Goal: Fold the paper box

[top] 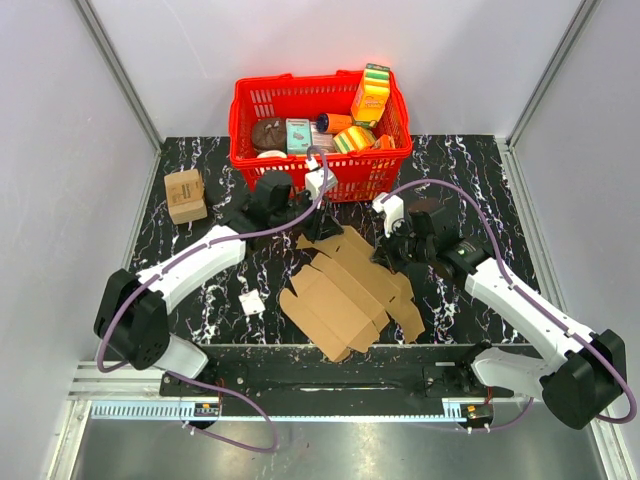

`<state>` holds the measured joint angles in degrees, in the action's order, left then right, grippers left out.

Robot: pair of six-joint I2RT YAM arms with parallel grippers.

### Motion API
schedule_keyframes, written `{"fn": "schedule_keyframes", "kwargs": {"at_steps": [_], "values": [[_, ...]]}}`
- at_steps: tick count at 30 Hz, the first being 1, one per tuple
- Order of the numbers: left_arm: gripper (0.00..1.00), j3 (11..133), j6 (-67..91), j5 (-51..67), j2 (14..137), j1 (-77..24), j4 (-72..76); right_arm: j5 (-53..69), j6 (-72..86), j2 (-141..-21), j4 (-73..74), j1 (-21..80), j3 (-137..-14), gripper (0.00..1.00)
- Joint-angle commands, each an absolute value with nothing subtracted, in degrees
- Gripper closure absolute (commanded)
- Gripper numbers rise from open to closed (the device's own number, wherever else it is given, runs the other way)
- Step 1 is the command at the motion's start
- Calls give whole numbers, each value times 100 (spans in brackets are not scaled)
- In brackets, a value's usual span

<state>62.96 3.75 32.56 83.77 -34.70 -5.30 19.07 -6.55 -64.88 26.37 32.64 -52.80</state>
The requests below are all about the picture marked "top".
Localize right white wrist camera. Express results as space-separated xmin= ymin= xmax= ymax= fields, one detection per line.
xmin=372 ymin=192 xmax=404 ymax=238

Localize pink white snack box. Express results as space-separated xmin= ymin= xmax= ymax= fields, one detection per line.
xmin=310 ymin=121 xmax=336 ymax=154

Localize yellow green sponge pack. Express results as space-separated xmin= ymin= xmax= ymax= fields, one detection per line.
xmin=333 ymin=125 xmax=376 ymax=154

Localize red plastic shopping basket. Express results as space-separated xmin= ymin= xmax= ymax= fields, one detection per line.
xmin=228 ymin=70 xmax=414 ymax=204

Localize purple cable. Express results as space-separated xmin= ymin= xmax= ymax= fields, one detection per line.
xmin=96 ymin=146 xmax=329 ymax=454
xmin=378 ymin=178 xmax=631 ymax=434

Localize small white paper card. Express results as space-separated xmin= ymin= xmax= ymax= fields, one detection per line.
xmin=238 ymin=289 xmax=265 ymax=316

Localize teal snack box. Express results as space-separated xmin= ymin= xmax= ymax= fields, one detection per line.
xmin=285 ymin=118 xmax=312 ymax=155

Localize tall orange yellow carton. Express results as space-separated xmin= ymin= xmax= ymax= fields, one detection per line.
xmin=350 ymin=63 xmax=391 ymax=128

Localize small orange packet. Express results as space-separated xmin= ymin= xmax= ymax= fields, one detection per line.
xmin=371 ymin=134 xmax=396 ymax=150

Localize small folded cardboard box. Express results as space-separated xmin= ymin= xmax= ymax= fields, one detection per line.
xmin=164 ymin=169 xmax=207 ymax=225

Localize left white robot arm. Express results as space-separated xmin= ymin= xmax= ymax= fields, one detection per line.
xmin=93 ymin=168 xmax=343 ymax=396

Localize brown cardboard box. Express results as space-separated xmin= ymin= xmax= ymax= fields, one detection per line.
xmin=279 ymin=226 xmax=425 ymax=363

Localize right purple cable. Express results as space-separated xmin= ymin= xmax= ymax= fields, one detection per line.
xmin=378 ymin=178 xmax=631 ymax=434

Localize orange blue can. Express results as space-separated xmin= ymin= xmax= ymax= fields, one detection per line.
xmin=315 ymin=113 xmax=353 ymax=135

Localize brown round chocolate cake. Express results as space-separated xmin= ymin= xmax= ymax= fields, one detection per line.
xmin=251 ymin=117 xmax=287 ymax=153

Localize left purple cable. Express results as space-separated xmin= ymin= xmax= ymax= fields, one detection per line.
xmin=96 ymin=146 xmax=329 ymax=454

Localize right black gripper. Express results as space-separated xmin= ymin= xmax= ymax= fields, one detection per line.
xmin=371 ymin=217 xmax=434 ymax=276

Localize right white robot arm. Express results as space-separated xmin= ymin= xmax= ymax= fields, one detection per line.
xmin=372 ymin=193 xmax=627 ymax=430

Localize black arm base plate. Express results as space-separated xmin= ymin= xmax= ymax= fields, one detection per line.
xmin=158 ymin=343 xmax=516 ymax=406

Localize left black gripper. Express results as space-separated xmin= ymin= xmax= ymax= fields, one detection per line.
xmin=272 ymin=189 xmax=345 ymax=245

